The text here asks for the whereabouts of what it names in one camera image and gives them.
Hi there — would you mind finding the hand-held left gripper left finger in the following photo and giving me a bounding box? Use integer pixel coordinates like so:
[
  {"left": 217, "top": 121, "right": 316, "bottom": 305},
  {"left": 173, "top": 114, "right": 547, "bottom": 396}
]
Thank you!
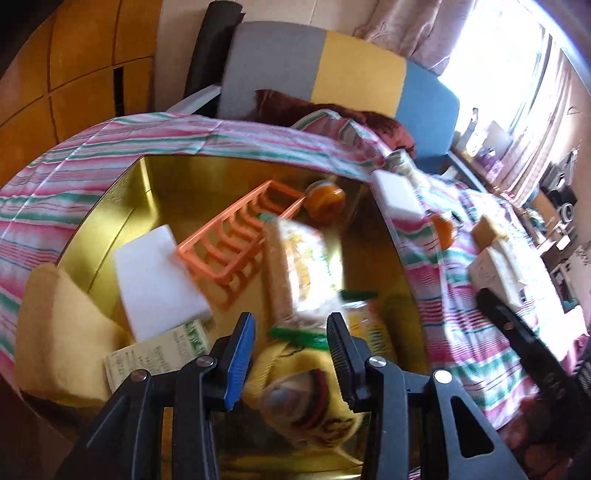
[{"left": 53, "top": 311, "right": 257, "bottom": 480}]

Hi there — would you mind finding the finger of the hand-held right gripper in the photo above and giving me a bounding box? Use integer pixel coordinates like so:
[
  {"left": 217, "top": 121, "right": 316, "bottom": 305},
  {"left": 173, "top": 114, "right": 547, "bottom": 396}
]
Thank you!
[{"left": 475, "top": 287, "right": 573, "bottom": 402}]

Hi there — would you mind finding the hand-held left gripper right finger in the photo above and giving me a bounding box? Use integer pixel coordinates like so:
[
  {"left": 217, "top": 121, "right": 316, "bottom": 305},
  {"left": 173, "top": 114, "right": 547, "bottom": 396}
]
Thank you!
[{"left": 325, "top": 311, "right": 529, "bottom": 480}]

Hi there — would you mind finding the cracker packet with green ends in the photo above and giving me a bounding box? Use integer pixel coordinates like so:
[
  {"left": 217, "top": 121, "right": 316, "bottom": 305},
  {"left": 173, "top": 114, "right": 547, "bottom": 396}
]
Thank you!
[
  {"left": 342, "top": 290, "right": 402, "bottom": 356},
  {"left": 259, "top": 213, "right": 347, "bottom": 352}
]

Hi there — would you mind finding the cream cardboard box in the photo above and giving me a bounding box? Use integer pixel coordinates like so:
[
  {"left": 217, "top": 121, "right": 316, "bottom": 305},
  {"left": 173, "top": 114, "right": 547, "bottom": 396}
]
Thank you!
[{"left": 467, "top": 244, "right": 528, "bottom": 311}]

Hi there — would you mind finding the yellow sock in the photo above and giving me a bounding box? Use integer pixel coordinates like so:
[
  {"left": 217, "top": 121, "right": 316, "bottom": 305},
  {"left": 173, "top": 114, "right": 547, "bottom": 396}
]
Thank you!
[{"left": 242, "top": 342, "right": 365, "bottom": 455}]

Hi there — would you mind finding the green and white carton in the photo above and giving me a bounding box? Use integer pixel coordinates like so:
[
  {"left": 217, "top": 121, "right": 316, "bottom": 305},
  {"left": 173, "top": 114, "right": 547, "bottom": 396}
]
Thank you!
[{"left": 104, "top": 319, "right": 211, "bottom": 395}]

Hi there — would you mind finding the yellow sponge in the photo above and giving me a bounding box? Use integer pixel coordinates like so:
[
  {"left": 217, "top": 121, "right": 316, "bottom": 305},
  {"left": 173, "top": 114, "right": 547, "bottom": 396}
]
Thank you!
[
  {"left": 14, "top": 263, "right": 132, "bottom": 409},
  {"left": 471, "top": 215, "right": 509, "bottom": 250}
]

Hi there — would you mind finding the white sponge block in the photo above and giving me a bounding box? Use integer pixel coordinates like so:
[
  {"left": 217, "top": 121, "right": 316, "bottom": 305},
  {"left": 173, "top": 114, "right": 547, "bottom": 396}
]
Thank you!
[
  {"left": 370, "top": 170, "right": 426, "bottom": 222},
  {"left": 113, "top": 224, "right": 214, "bottom": 342}
]

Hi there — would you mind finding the orange plastic rack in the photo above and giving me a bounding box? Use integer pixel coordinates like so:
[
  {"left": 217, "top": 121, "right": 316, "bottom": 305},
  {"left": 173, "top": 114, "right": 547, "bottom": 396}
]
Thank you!
[{"left": 177, "top": 180, "right": 307, "bottom": 311}]

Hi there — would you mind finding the tangerine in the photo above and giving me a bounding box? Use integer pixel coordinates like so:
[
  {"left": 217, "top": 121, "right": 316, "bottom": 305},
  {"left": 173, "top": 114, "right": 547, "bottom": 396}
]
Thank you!
[{"left": 429, "top": 213, "right": 459, "bottom": 250}]

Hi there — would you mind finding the orange-lidded small jar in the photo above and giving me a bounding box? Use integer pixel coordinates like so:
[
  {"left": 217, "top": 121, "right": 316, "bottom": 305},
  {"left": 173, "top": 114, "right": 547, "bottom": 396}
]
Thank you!
[{"left": 305, "top": 181, "right": 347, "bottom": 223}]

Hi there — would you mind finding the gold tin container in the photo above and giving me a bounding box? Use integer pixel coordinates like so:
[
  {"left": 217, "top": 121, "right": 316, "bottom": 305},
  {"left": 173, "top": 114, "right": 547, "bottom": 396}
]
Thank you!
[{"left": 55, "top": 154, "right": 439, "bottom": 480}]

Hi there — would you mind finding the striped blanket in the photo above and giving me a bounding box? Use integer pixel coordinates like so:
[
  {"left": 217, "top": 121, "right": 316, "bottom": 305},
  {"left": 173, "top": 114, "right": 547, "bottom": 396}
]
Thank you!
[{"left": 0, "top": 108, "right": 587, "bottom": 430}]

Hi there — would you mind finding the purple box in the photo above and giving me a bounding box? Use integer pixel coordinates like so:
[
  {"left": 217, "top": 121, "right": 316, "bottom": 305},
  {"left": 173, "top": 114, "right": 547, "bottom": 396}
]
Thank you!
[{"left": 475, "top": 148, "right": 504, "bottom": 174}]

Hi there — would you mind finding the striped curtain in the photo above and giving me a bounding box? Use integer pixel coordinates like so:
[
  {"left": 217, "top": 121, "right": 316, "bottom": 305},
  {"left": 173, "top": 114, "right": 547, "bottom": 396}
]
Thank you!
[{"left": 503, "top": 46, "right": 583, "bottom": 204}]

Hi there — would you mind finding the white plush roll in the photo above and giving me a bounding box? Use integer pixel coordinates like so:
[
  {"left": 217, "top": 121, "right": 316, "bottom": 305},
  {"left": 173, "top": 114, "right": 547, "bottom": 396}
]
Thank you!
[{"left": 385, "top": 150, "right": 423, "bottom": 183}]

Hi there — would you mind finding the dark red cloth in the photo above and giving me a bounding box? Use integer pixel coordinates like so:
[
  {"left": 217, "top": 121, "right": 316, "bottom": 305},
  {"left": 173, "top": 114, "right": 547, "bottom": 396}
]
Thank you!
[{"left": 254, "top": 89, "right": 419, "bottom": 158}]

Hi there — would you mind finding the window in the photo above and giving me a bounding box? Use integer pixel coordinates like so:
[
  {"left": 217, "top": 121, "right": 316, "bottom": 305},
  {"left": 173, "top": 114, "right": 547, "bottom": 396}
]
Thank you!
[{"left": 438, "top": 0, "right": 555, "bottom": 139}]

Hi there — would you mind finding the grey yellow blue chair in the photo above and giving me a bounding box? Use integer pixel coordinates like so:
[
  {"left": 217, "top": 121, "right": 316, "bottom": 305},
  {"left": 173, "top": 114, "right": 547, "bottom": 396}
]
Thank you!
[{"left": 166, "top": 21, "right": 462, "bottom": 174}]

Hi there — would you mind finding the black rolled mat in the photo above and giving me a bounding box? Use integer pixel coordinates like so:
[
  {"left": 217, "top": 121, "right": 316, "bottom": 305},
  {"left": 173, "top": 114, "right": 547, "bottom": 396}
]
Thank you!
[{"left": 185, "top": 0, "right": 245, "bottom": 116}]

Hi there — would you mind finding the wooden wardrobe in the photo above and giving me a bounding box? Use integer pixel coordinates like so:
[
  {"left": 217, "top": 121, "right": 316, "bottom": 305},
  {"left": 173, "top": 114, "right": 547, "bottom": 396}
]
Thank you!
[{"left": 0, "top": 0, "right": 162, "bottom": 185}]

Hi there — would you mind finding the starfish print curtain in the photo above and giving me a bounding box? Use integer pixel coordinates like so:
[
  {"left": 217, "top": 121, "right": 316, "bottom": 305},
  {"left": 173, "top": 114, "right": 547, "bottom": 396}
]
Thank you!
[{"left": 353, "top": 0, "right": 476, "bottom": 77}]

